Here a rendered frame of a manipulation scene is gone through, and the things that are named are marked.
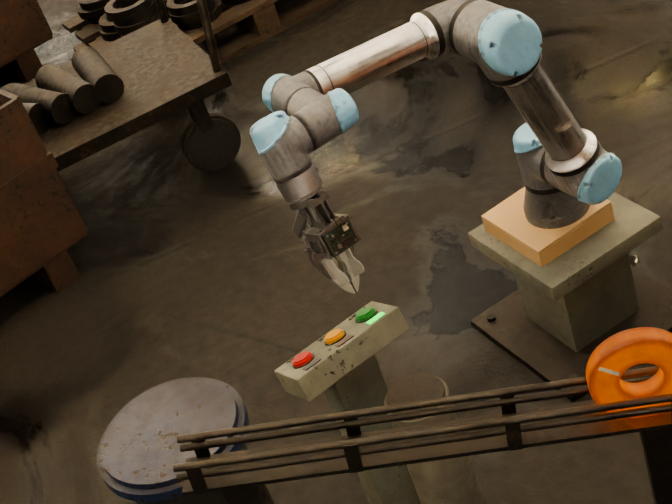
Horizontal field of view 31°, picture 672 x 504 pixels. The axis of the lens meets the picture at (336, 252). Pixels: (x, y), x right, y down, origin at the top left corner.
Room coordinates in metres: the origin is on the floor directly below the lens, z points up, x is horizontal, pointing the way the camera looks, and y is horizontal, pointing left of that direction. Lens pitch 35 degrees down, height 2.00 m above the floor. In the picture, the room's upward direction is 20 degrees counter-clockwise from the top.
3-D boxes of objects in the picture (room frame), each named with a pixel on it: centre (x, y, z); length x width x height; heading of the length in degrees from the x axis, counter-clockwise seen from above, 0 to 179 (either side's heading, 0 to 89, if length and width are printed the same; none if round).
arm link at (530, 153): (2.22, -0.51, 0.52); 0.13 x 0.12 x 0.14; 21
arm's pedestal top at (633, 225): (2.23, -0.51, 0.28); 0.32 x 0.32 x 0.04; 19
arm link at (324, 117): (1.92, -0.06, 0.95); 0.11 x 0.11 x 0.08; 21
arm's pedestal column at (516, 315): (2.23, -0.51, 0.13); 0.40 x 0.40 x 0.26; 19
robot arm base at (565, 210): (2.22, -0.51, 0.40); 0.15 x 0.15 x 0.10
